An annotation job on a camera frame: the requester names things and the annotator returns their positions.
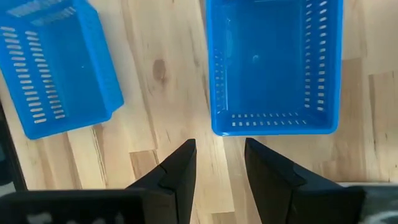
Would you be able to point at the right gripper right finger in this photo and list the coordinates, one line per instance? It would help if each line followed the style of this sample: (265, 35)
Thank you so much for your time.
(280, 193)

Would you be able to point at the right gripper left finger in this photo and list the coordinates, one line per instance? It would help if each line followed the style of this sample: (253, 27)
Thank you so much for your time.
(168, 193)

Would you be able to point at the black metal table frame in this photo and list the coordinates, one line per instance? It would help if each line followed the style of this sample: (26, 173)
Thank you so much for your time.
(11, 155)

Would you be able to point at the blue slotted plastic basket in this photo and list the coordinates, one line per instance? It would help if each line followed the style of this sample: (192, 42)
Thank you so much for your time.
(264, 77)
(68, 71)

